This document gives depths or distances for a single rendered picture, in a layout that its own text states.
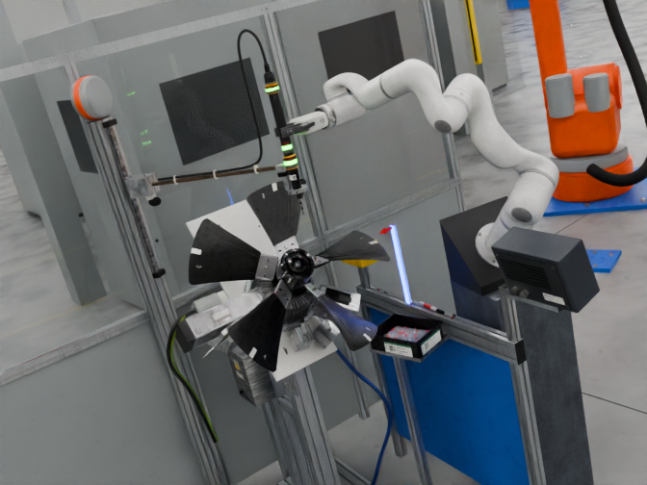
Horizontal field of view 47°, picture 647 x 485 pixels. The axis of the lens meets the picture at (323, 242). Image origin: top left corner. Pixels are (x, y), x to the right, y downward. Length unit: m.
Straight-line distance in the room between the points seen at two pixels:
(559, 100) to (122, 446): 4.10
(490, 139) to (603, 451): 1.61
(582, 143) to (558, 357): 3.40
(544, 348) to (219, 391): 1.42
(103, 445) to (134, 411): 0.18
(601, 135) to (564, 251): 3.95
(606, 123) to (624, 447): 3.16
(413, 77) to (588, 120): 3.84
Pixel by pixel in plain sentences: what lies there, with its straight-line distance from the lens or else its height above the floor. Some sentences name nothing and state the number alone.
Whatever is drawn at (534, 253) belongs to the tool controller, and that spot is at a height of 1.23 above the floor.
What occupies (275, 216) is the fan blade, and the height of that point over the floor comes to 1.35.
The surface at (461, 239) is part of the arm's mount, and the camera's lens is 2.74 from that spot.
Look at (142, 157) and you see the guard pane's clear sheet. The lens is 3.04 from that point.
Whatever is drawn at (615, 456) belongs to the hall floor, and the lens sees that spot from 3.40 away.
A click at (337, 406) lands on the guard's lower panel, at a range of 3.73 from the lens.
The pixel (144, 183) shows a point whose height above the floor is 1.55.
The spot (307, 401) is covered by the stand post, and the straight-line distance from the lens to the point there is 2.83.
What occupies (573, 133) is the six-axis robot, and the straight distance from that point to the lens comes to 6.07.
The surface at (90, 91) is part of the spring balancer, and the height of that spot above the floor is 1.90.
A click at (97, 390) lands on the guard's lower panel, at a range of 3.16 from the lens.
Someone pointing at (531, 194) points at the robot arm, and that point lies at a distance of 2.39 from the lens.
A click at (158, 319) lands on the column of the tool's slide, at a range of 3.00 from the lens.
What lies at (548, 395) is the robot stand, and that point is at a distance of 2.92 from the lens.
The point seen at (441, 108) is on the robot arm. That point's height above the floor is 1.65.
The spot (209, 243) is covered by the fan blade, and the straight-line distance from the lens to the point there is 2.50.
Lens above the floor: 2.06
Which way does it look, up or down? 19 degrees down
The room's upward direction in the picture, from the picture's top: 14 degrees counter-clockwise
